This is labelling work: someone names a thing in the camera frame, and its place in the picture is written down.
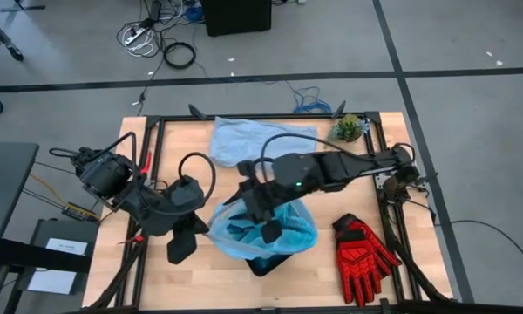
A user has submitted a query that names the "black stand base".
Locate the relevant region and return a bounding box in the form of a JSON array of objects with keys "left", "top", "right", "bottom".
[{"left": 0, "top": 0, "right": 47, "bottom": 13}]

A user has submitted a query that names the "blue floor cable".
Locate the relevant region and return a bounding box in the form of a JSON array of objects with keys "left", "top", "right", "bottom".
[{"left": 291, "top": 85, "right": 334, "bottom": 115}]

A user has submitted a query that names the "grey cabinet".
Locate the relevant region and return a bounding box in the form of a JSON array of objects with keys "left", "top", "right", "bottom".
[{"left": 16, "top": 217, "right": 100, "bottom": 297}]

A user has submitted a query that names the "black yellow electronics board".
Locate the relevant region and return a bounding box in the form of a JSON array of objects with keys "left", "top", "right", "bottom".
[{"left": 60, "top": 201, "right": 102, "bottom": 223}]

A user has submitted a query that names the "pale blue plastic trash bag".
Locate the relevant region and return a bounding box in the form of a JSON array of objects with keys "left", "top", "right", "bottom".
[{"left": 209, "top": 116, "right": 319, "bottom": 169}]

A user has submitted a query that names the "red black work glove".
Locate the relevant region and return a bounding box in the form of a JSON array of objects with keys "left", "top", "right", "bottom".
[{"left": 331, "top": 212, "right": 404, "bottom": 308}]

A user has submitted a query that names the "teal plastic trash bag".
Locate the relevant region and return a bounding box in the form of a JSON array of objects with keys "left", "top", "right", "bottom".
[{"left": 207, "top": 198, "right": 319, "bottom": 262}]

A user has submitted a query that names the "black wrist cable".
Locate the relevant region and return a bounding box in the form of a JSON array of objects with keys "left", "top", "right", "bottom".
[
  {"left": 177, "top": 151, "right": 218, "bottom": 206},
  {"left": 259, "top": 133, "right": 376, "bottom": 184}
]

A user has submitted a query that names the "black equipment case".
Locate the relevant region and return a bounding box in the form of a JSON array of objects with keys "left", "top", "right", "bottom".
[{"left": 200, "top": 0, "right": 274, "bottom": 38}]

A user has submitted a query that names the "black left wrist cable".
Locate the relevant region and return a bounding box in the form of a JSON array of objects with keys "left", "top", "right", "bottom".
[{"left": 177, "top": 151, "right": 218, "bottom": 206}]

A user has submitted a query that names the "white power strip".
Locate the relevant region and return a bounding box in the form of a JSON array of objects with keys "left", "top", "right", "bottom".
[{"left": 123, "top": 25, "right": 153, "bottom": 45}]

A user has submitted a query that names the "black trash bin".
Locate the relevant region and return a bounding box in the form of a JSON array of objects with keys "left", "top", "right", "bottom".
[{"left": 245, "top": 252, "right": 294, "bottom": 278}]

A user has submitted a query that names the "black floor cable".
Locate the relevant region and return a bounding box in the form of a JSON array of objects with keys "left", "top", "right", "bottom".
[{"left": 431, "top": 218, "right": 523, "bottom": 285}]

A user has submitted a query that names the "dark grey desk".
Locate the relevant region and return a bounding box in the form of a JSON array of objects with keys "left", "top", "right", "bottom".
[{"left": 0, "top": 141, "right": 41, "bottom": 274}]

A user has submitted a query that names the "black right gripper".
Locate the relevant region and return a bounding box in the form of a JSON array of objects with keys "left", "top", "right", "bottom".
[{"left": 222, "top": 160, "right": 289, "bottom": 245}]

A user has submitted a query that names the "potted succulent plant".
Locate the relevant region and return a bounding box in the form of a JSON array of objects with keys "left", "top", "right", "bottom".
[{"left": 327, "top": 113, "right": 370, "bottom": 144}]

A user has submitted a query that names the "white paper sheet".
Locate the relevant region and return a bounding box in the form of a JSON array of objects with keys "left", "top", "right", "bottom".
[
  {"left": 25, "top": 269, "right": 78, "bottom": 296},
  {"left": 44, "top": 236, "right": 90, "bottom": 256}
]

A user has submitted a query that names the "black frame brace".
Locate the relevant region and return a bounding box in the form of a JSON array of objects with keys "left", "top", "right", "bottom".
[
  {"left": 330, "top": 99, "right": 348, "bottom": 119},
  {"left": 188, "top": 103, "right": 208, "bottom": 121}
]

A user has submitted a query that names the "blue cable bundle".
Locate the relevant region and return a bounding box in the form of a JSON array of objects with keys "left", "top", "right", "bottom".
[{"left": 185, "top": 3, "right": 205, "bottom": 23}]

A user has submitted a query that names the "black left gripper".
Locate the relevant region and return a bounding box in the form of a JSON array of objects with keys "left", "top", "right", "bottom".
[{"left": 165, "top": 174, "right": 211, "bottom": 266}]

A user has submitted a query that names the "thin red zip tie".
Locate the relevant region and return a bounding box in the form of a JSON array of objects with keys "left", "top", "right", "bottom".
[{"left": 116, "top": 234, "right": 147, "bottom": 246}]

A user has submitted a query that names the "black metal table frame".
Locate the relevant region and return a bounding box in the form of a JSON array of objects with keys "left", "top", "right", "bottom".
[{"left": 80, "top": 111, "right": 457, "bottom": 314}]

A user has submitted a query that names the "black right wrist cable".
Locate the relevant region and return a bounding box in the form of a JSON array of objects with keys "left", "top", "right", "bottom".
[{"left": 259, "top": 133, "right": 376, "bottom": 184}]

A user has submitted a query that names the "black coiled cable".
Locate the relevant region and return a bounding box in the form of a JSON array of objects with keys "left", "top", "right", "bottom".
[{"left": 162, "top": 41, "right": 198, "bottom": 71}]

